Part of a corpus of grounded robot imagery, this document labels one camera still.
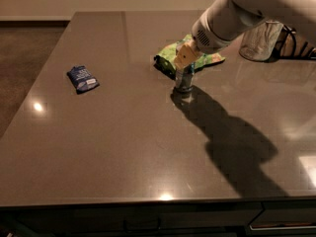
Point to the white gripper with vents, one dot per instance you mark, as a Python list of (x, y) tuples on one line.
[(204, 39)]

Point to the silver blue redbull can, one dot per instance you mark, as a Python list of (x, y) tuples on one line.
[(184, 79)]

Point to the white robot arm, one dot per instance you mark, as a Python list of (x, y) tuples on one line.
[(225, 20)]

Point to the green rice chip bag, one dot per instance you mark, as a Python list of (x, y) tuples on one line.
[(164, 59)]

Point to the metal mesh cup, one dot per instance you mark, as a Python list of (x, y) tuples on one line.
[(258, 43)]

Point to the small blue snack packet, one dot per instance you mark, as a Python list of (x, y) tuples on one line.
[(82, 79)]

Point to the wooden tray with black frame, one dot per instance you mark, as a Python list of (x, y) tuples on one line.
[(290, 45)]

